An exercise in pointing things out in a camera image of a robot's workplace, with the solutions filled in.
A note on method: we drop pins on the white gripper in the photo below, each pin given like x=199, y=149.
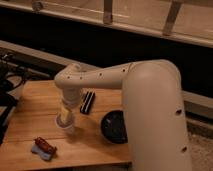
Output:
x=71, y=98

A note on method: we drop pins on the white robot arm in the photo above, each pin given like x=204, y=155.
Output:
x=153, y=109

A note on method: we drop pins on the black ceramic bowl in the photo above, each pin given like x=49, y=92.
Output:
x=113, y=127

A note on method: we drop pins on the black white striped block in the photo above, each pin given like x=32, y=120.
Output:
x=87, y=102

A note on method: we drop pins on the wooden table board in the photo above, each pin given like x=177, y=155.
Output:
x=34, y=117

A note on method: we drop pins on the red brown toy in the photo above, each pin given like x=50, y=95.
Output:
x=44, y=146

